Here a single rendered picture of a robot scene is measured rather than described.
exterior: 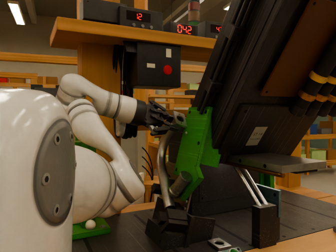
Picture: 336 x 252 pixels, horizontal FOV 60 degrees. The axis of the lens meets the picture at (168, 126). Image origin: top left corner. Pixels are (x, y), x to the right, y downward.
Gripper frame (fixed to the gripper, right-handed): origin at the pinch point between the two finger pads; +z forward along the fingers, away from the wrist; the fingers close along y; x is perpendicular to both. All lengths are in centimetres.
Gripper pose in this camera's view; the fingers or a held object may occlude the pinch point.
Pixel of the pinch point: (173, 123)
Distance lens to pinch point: 89.7
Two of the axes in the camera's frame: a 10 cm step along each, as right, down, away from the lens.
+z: 8.7, 2.5, 4.3
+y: -1.3, -7.2, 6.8
